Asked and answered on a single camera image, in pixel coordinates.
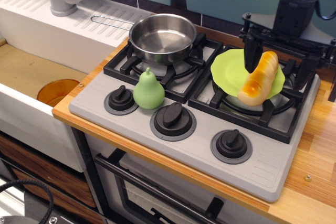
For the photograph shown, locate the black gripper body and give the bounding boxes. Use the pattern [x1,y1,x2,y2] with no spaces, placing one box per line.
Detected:
[239,13,335,68]

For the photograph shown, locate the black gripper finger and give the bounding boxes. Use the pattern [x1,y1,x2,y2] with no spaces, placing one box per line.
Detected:
[244,34,262,73]
[296,57,317,90]

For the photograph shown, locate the toy bread loaf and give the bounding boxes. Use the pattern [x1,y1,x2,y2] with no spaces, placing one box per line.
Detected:
[237,51,279,106]

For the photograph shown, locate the green toy pear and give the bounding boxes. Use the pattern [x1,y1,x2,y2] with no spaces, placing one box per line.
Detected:
[133,67,165,109]

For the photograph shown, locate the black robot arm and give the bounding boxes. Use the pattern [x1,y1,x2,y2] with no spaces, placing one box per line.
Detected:
[240,0,335,90]

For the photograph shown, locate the light green plate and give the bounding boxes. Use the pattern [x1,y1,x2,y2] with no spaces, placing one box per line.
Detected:
[211,49,285,99]

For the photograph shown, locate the right black stove knob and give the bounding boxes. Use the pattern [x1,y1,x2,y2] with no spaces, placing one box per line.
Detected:
[211,129,253,165]

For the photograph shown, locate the black stove knob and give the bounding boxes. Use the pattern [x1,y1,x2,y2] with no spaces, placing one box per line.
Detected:
[211,129,253,165]
[150,102,197,142]
[103,85,139,116]

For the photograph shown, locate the grey toy stove top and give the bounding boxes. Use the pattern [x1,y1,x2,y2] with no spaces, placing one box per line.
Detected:
[68,34,321,204]

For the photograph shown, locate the middle black stove knob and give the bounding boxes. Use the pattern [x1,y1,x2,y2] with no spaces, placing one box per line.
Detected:
[150,102,197,142]

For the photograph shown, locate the left black stove knob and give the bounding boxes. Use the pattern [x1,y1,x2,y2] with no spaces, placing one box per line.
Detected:
[103,85,139,116]

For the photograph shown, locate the left black burner grate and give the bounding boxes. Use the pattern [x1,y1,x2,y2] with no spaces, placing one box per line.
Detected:
[103,33,224,103]

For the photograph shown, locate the stainless steel saucepan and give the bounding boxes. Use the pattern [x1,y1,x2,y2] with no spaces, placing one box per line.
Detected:
[90,14,197,66]

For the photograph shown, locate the toy oven door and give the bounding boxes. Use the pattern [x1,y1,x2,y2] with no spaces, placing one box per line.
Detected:
[85,132,279,224]

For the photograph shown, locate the orange sink drain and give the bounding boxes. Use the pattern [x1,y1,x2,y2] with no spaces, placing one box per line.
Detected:
[37,79,79,107]

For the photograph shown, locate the white toy sink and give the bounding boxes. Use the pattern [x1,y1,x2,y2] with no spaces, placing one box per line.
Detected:
[1,0,149,172]

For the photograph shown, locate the wooden drawer fronts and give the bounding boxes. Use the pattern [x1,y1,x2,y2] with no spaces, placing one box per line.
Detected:
[1,132,103,223]

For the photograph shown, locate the black oven door handle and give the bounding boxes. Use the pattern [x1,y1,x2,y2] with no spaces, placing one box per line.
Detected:
[94,154,223,224]

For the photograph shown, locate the black cable lower left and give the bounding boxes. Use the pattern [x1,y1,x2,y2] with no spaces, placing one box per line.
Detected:
[0,178,55,224]

